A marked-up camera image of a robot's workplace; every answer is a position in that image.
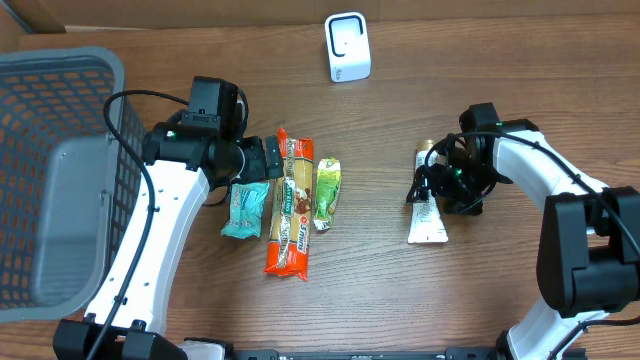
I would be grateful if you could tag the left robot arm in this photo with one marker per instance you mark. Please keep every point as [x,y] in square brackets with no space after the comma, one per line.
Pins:
[197,150]

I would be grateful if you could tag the white barcode scanner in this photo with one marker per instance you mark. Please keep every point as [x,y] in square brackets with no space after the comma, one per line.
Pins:
[348,48]

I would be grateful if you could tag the red spaghetti packet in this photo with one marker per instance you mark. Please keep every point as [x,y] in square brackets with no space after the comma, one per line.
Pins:
[291,220]

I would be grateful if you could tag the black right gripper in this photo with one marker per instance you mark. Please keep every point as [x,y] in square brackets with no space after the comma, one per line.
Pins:
[445,182]

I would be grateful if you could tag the white cosmetic tube gold cap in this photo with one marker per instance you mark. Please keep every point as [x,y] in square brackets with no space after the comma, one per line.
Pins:
[426,226]

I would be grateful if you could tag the teal tissue wipes pack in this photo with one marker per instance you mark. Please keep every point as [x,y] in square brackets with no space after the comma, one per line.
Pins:
[246,210]

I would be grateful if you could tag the green tea packet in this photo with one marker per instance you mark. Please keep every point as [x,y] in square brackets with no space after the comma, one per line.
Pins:
[328,184]

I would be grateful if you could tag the grey plastic shopping basket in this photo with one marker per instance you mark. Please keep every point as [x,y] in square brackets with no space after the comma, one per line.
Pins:
[68,187]

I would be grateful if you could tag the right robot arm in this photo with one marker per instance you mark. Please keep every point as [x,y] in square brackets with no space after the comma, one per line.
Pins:
[588,254]

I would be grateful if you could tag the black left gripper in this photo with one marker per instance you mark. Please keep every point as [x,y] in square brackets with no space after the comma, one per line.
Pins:
[272,157]

